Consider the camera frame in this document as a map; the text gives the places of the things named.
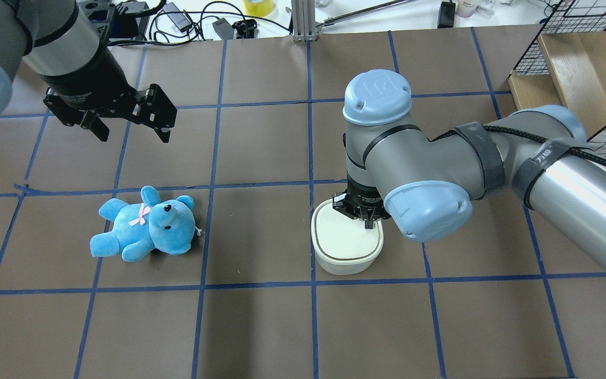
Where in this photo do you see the white trash can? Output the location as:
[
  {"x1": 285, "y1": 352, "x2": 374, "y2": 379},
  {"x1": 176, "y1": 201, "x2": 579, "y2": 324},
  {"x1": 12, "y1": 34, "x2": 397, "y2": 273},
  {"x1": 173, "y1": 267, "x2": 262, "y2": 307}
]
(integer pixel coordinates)
[{"x1": 311, "y1": 199, "x2": 385, "y2": 275}]

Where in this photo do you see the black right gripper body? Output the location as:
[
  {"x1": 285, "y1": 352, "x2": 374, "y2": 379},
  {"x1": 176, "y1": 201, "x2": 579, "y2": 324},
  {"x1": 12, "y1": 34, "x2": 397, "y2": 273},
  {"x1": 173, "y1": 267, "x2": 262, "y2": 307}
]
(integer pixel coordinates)
[{"x1": 332, "y1": 175, "x2": 391, "y2": 222}]

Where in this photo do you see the grid-patterned cardboard box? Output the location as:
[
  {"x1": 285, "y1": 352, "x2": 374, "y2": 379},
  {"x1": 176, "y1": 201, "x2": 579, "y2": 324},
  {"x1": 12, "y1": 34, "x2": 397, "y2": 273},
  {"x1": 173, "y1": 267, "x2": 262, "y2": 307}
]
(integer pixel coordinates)
[{"x1": 508, "y1": 1, "x2": 606, "y2": 158}]

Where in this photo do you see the black power adapter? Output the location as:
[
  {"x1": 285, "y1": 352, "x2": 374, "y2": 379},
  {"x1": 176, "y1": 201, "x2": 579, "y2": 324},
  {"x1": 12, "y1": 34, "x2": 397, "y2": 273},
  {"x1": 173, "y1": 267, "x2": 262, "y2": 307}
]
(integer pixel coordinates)
[{"x1": 162, "y1": 2, "x2": 193, "y2": 32}]

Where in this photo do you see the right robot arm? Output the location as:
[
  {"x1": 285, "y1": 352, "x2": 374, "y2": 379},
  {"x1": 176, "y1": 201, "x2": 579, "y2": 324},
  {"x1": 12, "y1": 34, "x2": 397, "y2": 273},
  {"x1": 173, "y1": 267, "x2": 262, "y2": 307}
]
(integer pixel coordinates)
[{"x1": 332, "y1": 69, "x2": 606, "y2": 270}]

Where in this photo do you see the aluminium frame post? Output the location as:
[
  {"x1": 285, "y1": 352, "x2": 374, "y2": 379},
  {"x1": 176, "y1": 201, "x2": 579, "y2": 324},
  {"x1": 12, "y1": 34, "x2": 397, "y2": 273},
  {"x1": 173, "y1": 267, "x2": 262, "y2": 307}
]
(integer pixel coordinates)
[{"x1": 290, "y1": 0, "x2": 318, "y2": 42}]

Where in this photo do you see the blue teddy bear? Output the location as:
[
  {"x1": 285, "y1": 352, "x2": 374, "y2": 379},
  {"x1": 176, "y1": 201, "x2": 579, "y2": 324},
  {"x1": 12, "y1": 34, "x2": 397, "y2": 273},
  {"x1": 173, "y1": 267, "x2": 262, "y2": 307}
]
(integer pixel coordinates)
[{"x1": 89, "y1": 186, "x2": 202, "y2": 262}]

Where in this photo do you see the long metal rod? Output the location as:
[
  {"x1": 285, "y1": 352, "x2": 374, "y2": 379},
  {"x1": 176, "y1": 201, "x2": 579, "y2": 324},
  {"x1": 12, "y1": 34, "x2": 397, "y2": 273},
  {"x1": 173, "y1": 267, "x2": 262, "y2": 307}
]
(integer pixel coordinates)
[{"x1": 316, "y1": 1, "x2": 416, "y2": 29}]

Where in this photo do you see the yellow tape roll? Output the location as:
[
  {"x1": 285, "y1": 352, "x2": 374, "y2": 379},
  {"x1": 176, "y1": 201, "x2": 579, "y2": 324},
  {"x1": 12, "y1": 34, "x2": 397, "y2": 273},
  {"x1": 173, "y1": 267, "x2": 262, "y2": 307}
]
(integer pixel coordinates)
[{"x1": 243, "y1": 0, "x2": 275, "y2": 17}]

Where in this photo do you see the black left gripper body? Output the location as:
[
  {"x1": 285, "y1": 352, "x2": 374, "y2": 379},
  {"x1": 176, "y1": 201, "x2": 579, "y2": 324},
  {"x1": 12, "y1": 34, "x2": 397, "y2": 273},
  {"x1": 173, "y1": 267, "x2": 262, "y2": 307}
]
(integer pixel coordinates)
[{"x1": 40, "y1": 46, "x2": 136, "y2": 118}]

